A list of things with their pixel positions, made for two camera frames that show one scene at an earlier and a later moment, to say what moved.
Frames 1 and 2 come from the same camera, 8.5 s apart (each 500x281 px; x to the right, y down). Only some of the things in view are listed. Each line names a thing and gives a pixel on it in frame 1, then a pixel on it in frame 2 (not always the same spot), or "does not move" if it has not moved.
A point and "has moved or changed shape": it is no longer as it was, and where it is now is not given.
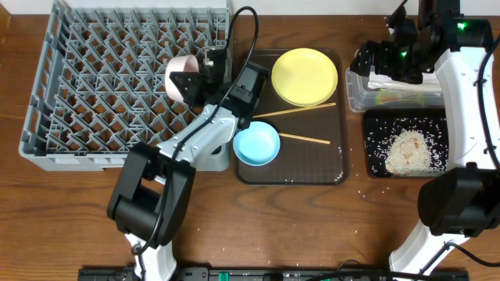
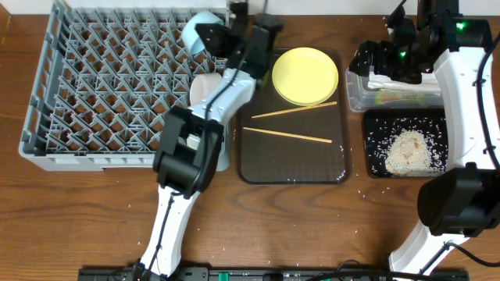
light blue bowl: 258,145 → 190,36
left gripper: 197,90 → 216,43
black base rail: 266,274 does not move
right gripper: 381,49 does not move
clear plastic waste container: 382,93 does not move
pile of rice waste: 408,154 does not move
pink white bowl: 181,63 has moved or changed shape
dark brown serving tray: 314,140 does not move
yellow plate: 304,76 does not move
